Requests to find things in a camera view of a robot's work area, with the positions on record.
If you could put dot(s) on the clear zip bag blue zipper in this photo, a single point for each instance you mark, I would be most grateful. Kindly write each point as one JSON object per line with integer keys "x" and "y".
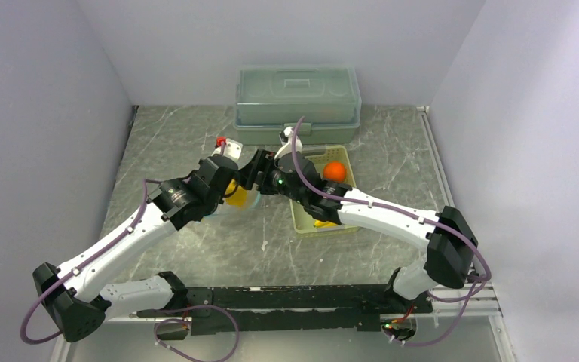
{"x": 223, "y": 209}

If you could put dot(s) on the yellow bell pepper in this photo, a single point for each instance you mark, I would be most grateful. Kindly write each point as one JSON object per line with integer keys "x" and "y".
{"x": 236, "y": 196}

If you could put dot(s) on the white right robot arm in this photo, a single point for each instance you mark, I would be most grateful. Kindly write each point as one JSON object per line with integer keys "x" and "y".
{"x": 444, "y": 239}

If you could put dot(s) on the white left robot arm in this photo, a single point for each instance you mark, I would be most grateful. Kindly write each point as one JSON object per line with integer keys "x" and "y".
{"x": 78, "y": 294}

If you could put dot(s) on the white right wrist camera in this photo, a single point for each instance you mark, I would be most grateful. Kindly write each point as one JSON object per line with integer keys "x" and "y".
{"x": 289, "y": 140}

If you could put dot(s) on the green translucent storage box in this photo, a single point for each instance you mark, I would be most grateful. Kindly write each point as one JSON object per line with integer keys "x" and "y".
{"x": 271, "y": 98}

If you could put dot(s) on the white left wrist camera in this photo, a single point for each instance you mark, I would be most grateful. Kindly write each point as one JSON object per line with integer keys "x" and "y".
{"x": 228, "y": 147}

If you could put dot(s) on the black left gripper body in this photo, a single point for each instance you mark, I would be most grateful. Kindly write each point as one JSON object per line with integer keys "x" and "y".
{"x": 213, "y": 202}

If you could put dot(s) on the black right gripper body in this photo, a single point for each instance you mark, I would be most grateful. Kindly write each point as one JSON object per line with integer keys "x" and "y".
{"x": 271, "y": 181}

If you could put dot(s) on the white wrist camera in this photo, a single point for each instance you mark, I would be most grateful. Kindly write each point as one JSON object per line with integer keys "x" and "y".
{"x": 228, "y": 147}
{"x": 289, "y": 140}

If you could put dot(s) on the yellow banana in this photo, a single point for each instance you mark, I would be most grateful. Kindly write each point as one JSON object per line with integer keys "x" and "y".
{"x": 324, "y": 224}

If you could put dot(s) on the orange fruit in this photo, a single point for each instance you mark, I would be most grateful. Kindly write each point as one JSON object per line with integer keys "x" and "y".
{"x": 335, "y": 171}

